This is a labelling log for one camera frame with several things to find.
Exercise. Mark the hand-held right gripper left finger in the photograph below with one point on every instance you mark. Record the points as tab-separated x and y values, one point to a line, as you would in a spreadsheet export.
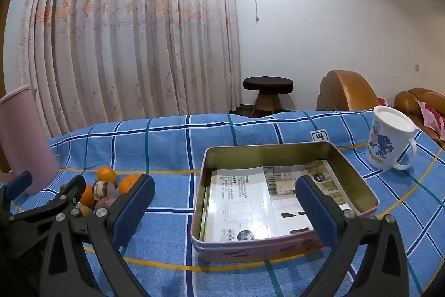
134	213

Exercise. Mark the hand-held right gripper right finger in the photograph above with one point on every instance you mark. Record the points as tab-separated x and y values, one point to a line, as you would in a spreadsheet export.
313	210

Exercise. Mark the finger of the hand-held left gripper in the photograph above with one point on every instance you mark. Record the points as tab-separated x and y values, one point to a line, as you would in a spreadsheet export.
69	191
19	184

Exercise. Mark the orange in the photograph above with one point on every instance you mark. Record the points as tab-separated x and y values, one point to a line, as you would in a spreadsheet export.
106	174
87	198
128	184

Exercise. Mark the small green kiwi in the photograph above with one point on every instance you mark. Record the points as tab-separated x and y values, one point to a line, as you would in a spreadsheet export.
84	211

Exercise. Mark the pink metal tin box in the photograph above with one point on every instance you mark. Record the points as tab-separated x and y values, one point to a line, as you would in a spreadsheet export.
358	185

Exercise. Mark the pink kettle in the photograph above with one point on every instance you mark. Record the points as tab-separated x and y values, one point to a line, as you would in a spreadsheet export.
21	130

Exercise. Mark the printed paper sheet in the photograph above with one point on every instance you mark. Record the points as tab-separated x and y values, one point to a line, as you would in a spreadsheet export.
243	206

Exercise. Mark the blue plaid blanket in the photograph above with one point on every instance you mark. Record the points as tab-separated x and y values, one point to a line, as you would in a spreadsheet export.
167	151

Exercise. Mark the white cartoon print mug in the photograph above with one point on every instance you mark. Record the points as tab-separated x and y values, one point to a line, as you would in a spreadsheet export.
382	144

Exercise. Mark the brown leather armchair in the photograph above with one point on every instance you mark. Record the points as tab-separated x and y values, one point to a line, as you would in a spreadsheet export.
351	91

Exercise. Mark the round dark stool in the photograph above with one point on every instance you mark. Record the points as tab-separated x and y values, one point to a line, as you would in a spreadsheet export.
267	84

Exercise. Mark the brown leather sofa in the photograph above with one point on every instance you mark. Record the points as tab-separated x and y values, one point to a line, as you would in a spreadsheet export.
406	102

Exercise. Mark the pink floral cushion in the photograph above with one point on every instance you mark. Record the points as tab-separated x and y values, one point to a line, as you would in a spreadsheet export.
433	117

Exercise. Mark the pink floral curtain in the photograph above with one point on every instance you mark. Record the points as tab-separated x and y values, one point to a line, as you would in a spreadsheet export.
121	39

